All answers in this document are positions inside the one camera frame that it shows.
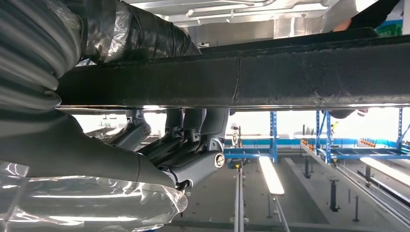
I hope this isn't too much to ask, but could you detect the white ceiling light strip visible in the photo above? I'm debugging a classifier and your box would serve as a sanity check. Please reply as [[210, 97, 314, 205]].
[[258, 156, 285, 196], [360, 156, 410, 189]]

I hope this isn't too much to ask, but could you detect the green crate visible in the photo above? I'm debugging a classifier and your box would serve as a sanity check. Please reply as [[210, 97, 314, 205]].
[[376, 23, 404, 36]]

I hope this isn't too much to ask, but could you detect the grey ceiling rail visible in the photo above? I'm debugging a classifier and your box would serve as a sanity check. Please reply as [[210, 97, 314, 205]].
[[233, 166, 245, 232]]

